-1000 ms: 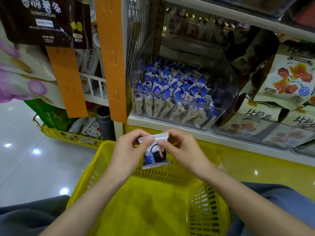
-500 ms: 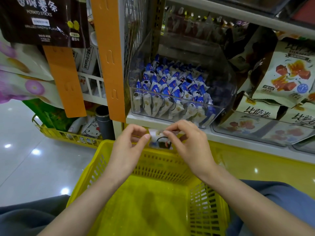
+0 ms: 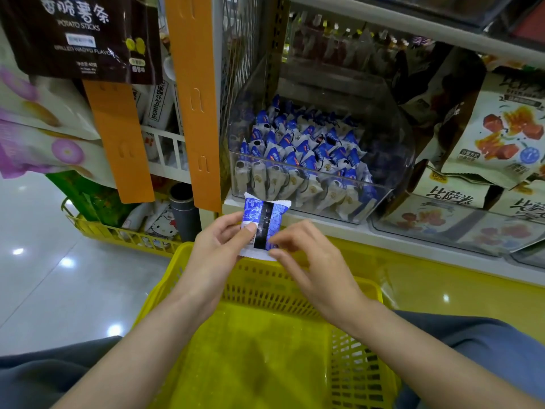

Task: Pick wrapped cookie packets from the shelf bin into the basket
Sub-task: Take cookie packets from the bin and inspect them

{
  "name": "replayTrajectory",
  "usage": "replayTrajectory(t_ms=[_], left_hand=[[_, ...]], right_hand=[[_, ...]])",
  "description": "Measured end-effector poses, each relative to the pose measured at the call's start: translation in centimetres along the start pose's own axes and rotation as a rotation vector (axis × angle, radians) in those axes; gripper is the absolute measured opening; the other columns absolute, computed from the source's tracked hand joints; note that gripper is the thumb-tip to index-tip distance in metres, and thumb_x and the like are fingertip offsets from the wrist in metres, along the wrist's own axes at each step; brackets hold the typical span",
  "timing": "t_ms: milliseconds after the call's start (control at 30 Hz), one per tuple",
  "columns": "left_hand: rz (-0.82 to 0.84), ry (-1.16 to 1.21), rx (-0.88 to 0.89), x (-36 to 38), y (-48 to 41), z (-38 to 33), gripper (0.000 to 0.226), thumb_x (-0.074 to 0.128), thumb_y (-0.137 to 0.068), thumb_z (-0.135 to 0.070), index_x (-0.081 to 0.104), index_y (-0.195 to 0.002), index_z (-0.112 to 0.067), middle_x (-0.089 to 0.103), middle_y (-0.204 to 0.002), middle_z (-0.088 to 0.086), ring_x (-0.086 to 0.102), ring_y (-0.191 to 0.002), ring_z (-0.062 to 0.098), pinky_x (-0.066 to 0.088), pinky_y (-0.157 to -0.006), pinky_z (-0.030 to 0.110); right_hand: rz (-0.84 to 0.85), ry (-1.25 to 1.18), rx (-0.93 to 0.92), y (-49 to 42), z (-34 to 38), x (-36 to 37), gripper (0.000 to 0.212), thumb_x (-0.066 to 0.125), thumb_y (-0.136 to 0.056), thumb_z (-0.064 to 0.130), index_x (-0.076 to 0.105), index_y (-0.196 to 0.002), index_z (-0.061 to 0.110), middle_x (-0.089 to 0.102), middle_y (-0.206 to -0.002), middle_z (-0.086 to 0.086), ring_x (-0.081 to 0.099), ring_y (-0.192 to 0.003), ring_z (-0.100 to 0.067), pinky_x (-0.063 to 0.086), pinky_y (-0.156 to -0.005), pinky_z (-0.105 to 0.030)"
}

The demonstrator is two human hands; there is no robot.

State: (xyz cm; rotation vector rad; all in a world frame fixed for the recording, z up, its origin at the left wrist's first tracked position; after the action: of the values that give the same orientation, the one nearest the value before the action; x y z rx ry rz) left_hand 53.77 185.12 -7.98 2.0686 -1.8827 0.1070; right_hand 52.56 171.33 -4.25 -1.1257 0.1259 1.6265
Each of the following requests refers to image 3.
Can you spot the person's right hand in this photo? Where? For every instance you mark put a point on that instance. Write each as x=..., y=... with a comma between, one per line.
x=319, y=268

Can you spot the person's left hand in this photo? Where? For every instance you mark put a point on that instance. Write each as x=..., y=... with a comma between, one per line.
x=213, y=264

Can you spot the blue white snack packet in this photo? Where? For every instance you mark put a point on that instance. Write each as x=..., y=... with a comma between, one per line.
x=264, y=219

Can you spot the yellow plastic shopping basket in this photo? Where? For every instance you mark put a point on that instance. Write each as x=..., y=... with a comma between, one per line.
x=264, y=358

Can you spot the pile of blue snack packets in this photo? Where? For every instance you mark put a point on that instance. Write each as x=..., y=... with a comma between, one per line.
x=306, y=149

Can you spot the person's right forearm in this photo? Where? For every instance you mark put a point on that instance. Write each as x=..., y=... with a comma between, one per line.
x=443, y=362

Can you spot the person's left forearm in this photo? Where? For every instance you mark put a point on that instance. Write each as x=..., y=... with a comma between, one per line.
x=128, y=366

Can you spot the yellow floor basket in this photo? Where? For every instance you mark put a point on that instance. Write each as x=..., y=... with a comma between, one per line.
x=115, y=236

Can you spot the store shelf with yellow base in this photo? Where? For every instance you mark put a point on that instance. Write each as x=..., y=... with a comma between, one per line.
x=460, y=289

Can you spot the green snack bags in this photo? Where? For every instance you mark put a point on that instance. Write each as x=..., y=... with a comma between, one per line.
x=85, y=198

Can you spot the purple white snack bag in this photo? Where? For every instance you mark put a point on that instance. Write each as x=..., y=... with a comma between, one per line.
x=34, y=98
x=42, y=150

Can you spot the dark grey cylinder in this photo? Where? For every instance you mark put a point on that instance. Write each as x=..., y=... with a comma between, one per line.
x=185, y=215

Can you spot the white cartoon print packet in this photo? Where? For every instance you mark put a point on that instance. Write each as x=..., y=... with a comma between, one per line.
x=162, y=224

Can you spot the clear plastic bin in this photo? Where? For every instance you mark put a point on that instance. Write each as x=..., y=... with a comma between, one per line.
x=402, y=145
x=439, y=236

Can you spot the orange hanging strip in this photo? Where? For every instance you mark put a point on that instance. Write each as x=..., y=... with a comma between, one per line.
x=119, y=140

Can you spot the white card packet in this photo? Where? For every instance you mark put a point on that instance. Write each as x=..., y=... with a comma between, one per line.
x=159, y=104

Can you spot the grey trousers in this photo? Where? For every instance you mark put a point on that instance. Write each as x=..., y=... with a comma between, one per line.
x=42, y=370

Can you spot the row of small brown packets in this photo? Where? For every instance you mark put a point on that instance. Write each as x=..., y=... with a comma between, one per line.
x=358, y=46

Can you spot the row of fruit print bags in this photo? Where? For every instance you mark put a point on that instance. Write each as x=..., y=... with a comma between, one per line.
x=502, y=127

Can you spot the black potato stick bag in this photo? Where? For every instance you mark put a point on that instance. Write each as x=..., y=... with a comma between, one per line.
x=81, y=42

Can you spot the red price sign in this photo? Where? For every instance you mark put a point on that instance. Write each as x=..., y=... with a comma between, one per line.
x=530, y=21

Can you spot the orange shelf post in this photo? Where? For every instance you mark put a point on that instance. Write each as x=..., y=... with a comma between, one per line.
x=194, y=102

